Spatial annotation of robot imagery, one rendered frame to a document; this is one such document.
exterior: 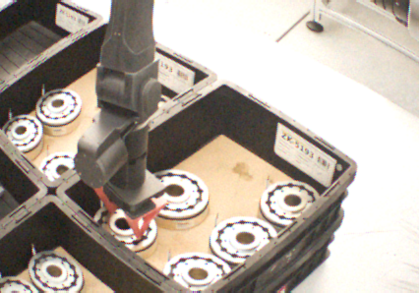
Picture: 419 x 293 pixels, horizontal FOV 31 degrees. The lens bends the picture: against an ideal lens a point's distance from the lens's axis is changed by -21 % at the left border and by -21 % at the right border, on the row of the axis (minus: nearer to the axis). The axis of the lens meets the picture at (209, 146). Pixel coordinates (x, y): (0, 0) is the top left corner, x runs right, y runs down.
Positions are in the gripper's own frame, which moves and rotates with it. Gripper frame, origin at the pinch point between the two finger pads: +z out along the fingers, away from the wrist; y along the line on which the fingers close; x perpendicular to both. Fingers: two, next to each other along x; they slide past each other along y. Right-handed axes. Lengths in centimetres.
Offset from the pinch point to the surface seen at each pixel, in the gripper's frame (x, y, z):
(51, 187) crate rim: -9.6, -7.9, -5.7
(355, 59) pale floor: 179, -73, 86
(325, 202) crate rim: 20.9, 20.0, -6.3
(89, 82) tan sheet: 19.5, -34.9, 4.3
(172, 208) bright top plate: 8.1, 1.7, 0.8
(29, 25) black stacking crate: 21, -67, 5
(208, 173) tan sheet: 20.1, -3.0, 3.9
